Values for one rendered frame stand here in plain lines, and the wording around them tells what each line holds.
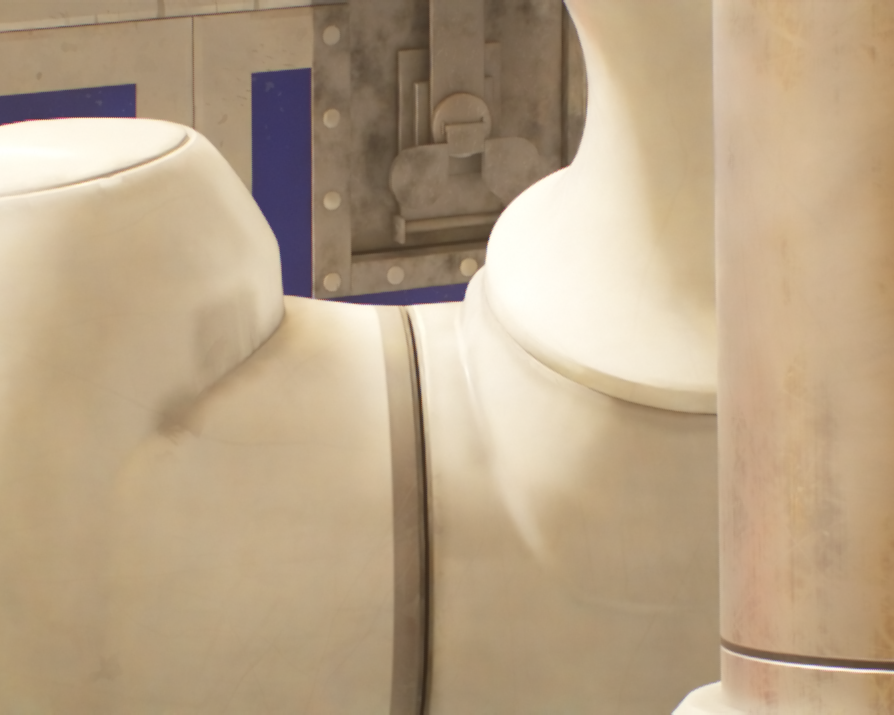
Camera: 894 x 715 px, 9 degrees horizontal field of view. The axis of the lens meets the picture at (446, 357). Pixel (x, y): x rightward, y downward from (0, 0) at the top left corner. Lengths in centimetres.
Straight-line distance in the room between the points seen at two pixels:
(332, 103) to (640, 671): 80
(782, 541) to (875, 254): 5
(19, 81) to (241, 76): 9
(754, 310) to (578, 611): 27
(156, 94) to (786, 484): 104
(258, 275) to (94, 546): 7
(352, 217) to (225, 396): 83
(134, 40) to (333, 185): 10
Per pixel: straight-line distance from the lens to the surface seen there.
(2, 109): 199
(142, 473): 124
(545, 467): 124
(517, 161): 208
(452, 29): 207
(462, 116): 207
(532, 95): 210
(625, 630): 126
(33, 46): 199
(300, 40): 203
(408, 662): 126
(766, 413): 100
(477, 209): 209
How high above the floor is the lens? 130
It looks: 13 degrees down
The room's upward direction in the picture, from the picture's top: straight up
